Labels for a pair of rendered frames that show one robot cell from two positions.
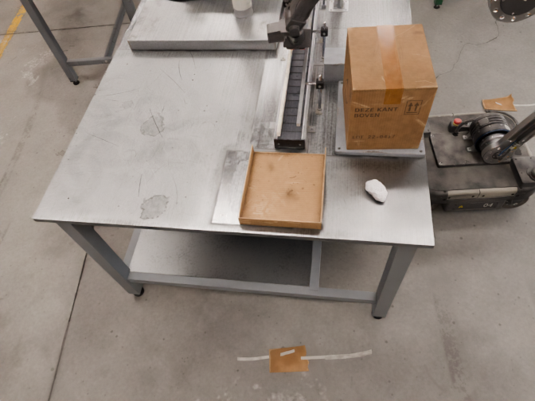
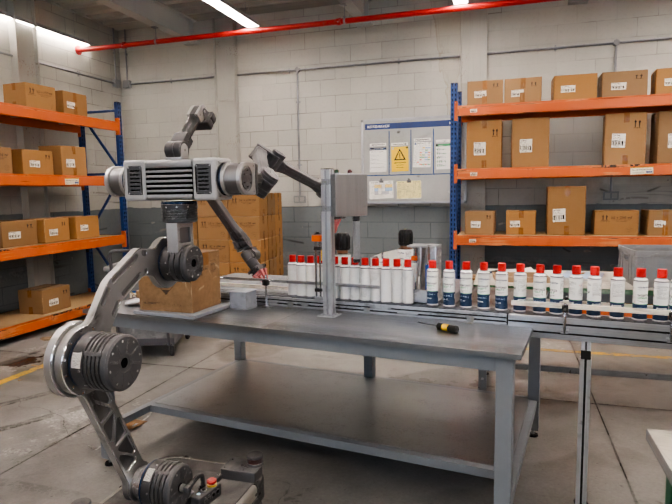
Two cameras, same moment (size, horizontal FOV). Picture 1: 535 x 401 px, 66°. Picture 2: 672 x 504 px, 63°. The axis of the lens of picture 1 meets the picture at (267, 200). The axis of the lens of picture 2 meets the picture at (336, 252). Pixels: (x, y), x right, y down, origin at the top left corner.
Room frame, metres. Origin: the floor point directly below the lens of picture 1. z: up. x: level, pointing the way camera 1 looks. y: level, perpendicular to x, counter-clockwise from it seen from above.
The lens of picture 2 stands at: (2.21, -2.94, 1.40)
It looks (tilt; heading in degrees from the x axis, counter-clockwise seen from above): 6 degrees down; 100
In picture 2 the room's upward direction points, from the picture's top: 1 degrees counter-clockwise
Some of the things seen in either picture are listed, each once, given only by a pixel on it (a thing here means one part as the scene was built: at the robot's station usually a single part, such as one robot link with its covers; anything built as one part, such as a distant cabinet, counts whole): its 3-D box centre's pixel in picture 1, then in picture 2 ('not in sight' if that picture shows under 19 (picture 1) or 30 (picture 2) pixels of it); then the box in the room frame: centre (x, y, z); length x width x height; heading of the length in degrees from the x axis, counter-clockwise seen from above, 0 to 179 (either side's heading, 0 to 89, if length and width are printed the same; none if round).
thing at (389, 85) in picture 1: (383, 88); (180, 279); (1.02, -0.44, 0.99); 0.30 x 0.24 x 0.27; 169
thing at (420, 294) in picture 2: not in sight; (424, 273); (2.19, -0.35, 1.01); 0.14 x 0.13 x 0.26; 165
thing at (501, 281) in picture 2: not in sight; (501, 286); (2.52, -0.53, 0.98); 0.05 x 0.05 x 0.20
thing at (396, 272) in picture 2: not in sight; (397, 280); (2.07, -0.41, 0.98); 0.05 x 0.05 x 0.20
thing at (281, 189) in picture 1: (284, 184); not in sight; (0.79, -0.06, 0.85); 0.30 x 0.26 x 0.04; 165
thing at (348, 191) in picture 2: not in sight; (345, 195); (1.84, -0.44, 1.38); 0.17 x 0.10 x 0.19; 40
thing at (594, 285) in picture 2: not in sight; (594, 292); (2.86, -0.63, 0.98); 0.05 x 0.05 x 0.20
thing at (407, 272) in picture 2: not in sight; (407, 281); (2.12, -0.42, 0.98); 0.05 x 0.05 x 0.20
